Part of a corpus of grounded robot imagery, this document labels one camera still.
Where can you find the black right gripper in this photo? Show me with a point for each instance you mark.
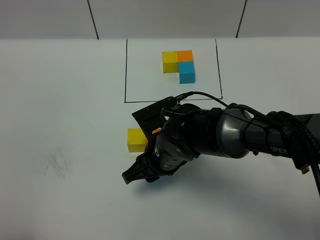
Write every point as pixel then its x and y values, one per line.
pixel 163 156

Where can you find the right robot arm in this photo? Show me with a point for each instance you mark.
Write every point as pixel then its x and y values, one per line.
pixel 188 131

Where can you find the template blue cube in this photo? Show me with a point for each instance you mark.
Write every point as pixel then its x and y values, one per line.
pixel 187 74

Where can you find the template yellow cube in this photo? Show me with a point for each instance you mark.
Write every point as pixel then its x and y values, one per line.
pixel 170 63

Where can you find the template orange cube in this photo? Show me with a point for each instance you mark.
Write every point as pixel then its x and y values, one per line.
pixel 185 56

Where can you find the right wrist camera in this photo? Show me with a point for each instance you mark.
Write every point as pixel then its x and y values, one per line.
pixel 155 115

